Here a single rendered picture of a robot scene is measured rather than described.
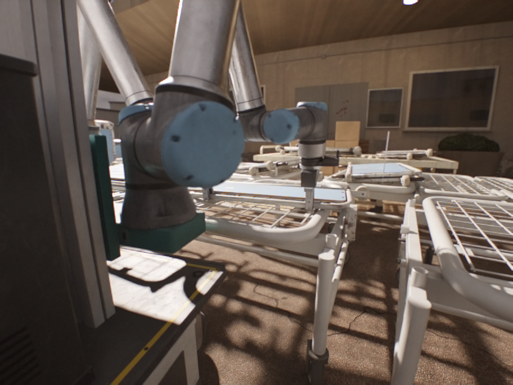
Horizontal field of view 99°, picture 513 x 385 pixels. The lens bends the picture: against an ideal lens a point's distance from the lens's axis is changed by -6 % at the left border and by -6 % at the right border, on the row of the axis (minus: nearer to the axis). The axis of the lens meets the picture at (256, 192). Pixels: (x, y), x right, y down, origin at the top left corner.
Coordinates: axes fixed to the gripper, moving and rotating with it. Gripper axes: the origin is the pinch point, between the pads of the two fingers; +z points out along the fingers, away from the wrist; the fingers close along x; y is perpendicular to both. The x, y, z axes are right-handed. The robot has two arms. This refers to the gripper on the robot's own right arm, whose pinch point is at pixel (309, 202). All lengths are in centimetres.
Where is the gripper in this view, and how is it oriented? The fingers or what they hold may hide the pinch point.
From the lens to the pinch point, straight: 87.3
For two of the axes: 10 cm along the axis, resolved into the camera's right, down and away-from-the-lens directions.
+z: 0.6, 9.2, 3.8
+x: -3.2, 3.8, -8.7
